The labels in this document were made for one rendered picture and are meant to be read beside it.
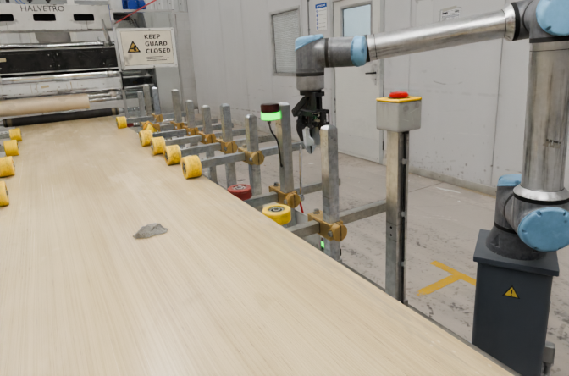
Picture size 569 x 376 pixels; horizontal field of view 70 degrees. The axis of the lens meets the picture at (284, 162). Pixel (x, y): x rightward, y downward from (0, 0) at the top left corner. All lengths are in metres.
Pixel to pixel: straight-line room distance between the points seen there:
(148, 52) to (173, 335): 3.21
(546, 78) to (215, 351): 1.10
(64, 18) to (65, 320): 3.36
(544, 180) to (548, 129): 0.15
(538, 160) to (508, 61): 2.57
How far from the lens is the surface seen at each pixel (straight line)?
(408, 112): 0.92
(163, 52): 3.80
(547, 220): 1.42
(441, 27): 1.44
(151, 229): 1.12
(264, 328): 0.71
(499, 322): 1.76
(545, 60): 1.36
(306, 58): 1.30
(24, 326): 0.87
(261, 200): 1.40
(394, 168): 0.95
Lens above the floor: 1.32
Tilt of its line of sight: 15 degrees down
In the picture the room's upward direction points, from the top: 3 degrees counter-clockwise
